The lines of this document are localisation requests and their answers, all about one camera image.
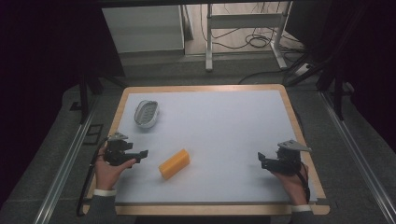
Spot grey cabinet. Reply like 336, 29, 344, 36
101, 5, 186, 54

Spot metal floor rail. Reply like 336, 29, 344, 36
32, 96, 101, 224
318, 91, 396, 224

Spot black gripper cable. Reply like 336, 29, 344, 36
295, 161, 312, 204
76, 136, 110, 217

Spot white table mat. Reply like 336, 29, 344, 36
113, 89, 318, 204

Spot grey oval soap dish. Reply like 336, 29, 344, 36
134, 99, 161, 130

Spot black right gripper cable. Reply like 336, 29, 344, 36
295, 161, 312, 204

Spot white metal desk frame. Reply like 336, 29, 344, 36
205, 2, 293, 73

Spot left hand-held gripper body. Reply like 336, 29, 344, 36
104, 131, 134, 167

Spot black floor cables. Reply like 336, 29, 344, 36
199, 3, 306, 86

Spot orange soap bar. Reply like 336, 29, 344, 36
158, 148, 191, 181

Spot white power strip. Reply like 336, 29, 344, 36
293, 63, 312, 77

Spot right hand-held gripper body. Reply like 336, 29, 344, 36
262, 139, 312, 176

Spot person's right hand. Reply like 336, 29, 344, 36
270, 161, 310, 207

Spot black stand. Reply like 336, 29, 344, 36
69, 73, 129, 125
281, 6, 372, 122

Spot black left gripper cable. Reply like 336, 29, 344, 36
76, 136, 110, 217

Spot person's left hand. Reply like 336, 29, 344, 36
93, 146, 137, 191

